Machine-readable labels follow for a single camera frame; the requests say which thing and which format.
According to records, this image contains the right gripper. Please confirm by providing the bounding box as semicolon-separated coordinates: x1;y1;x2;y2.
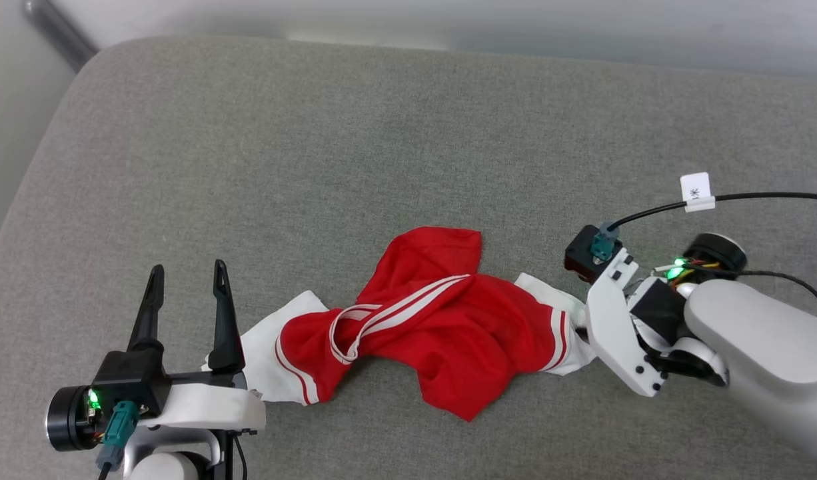
584;232;749;399

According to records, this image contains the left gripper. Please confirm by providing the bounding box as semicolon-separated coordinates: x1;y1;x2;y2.
46;259;267;454

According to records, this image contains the red and white shirt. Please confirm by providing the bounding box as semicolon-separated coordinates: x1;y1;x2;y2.
202;226;599;423

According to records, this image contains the grey fabric sofa cushion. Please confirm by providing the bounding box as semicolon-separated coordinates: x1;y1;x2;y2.
0;37;817;480

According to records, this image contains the dark grey pole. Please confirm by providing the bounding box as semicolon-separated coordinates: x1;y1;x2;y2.
22;0;99;73

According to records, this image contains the right cable with teal connector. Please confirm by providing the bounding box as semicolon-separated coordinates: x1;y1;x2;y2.
590;192;817;262

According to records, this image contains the cable with teal connector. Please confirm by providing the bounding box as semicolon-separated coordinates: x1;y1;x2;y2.
590;192;817;262
95;400;141;480

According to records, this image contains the left cable with teal connector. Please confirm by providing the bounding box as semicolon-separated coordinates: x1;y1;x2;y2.
95;400;141;480

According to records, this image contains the white cable label tag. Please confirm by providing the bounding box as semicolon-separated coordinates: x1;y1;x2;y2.
679;172;716;213

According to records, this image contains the right thin black cable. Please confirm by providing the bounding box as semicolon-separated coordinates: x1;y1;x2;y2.
735;269;817;325

